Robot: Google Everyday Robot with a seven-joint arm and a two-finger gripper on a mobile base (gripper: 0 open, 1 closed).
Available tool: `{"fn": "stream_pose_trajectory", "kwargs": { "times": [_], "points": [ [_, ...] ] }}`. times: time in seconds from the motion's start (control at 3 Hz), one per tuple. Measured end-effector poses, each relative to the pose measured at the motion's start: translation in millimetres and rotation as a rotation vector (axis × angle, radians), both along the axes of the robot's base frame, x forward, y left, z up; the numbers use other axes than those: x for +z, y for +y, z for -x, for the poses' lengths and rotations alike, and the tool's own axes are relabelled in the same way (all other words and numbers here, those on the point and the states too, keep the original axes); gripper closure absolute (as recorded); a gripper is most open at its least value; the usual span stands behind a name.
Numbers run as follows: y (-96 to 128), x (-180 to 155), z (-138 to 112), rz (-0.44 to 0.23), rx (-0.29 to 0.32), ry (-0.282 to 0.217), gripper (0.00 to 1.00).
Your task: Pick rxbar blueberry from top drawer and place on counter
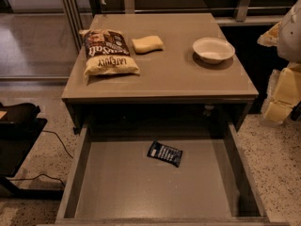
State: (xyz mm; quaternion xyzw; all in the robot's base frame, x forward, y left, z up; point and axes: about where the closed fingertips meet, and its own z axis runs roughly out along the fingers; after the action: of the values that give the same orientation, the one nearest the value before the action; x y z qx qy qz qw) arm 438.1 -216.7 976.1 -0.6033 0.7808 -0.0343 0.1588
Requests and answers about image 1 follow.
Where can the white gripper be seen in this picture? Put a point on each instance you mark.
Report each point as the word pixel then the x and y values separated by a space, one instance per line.
pixel 291 37

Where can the dark blue rxbar wrapper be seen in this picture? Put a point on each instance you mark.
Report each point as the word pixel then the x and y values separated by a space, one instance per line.
pixel 165 153

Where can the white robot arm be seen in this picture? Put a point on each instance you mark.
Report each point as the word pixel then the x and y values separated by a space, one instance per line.
pixel 288 47

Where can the grey cabinet with counter top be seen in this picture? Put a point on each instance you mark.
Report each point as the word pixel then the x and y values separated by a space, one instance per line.
pixel 173 75

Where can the open grey top drawer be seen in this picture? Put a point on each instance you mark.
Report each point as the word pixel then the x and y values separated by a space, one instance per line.
pixel 112 182

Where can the white bowl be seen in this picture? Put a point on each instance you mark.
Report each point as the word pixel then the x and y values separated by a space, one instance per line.
pixel 213 50

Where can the yellow sponge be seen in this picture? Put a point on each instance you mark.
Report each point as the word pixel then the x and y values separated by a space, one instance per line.
pixel 147 44

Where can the Late July chips bag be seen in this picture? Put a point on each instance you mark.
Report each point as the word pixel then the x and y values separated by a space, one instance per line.
pixel 107 53

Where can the black equipment on stand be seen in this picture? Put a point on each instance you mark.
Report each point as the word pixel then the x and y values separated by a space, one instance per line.
pixel 20 127

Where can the metal railing frame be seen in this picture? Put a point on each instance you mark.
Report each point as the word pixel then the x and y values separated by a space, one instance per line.
pixel 226 12

